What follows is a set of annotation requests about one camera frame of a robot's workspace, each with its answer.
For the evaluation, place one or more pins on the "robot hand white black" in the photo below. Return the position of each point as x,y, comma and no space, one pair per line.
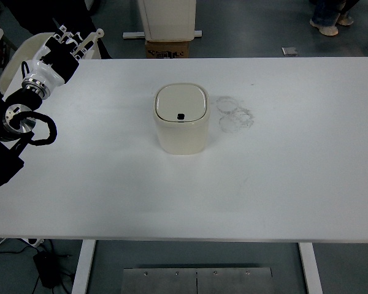
46,72

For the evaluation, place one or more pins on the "cream plastic trash bin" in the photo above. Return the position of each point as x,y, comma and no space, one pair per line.
181,134

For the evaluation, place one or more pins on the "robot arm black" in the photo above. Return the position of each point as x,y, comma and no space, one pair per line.
3,159

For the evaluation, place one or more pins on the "cream plastic chair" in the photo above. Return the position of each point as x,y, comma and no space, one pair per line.
21,52

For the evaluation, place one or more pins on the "grey metal base bar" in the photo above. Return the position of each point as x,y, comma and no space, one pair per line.
132,35

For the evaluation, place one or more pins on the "brown cardboard box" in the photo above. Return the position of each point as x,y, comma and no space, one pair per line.
167,49

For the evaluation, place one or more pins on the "white power strip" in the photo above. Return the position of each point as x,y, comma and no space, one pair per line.
35,242

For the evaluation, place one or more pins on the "black power adapter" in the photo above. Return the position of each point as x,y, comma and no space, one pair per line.
46,269

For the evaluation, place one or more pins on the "white table leg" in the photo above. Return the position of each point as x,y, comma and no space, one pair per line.
310,269
83,266

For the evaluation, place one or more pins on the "grey floor outlet plate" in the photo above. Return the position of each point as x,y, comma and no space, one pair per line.
289,51

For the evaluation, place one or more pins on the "person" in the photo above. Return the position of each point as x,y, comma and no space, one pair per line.
325,12

